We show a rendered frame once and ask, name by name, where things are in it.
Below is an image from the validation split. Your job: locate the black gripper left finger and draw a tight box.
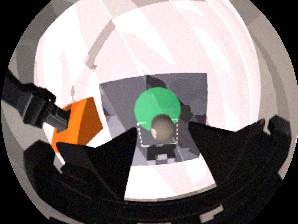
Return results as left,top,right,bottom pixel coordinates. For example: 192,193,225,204
56,127,137,200

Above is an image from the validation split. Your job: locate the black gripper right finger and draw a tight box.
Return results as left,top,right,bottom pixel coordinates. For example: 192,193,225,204
188,119,266,186

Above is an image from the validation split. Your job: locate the green glass bottle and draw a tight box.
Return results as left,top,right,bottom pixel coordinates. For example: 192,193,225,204
134,87,181,143

